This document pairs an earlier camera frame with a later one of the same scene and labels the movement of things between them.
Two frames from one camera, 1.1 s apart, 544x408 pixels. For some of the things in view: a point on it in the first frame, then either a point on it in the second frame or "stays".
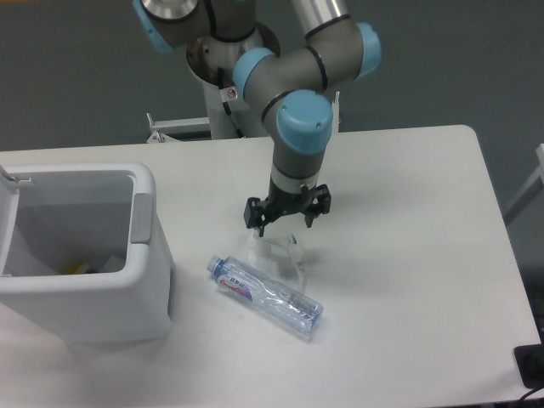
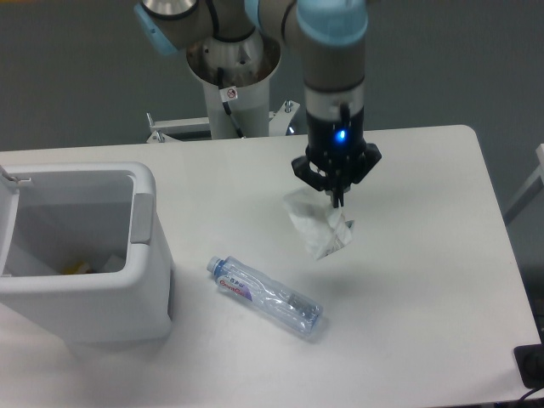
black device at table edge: (529, 359) stays
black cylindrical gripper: (281, 202) to (335, 145)
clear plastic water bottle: (284, 304) stays
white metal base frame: (163, 128) stays
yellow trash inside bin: (80, 267) stays
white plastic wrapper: (268, 257) to (323, 226)
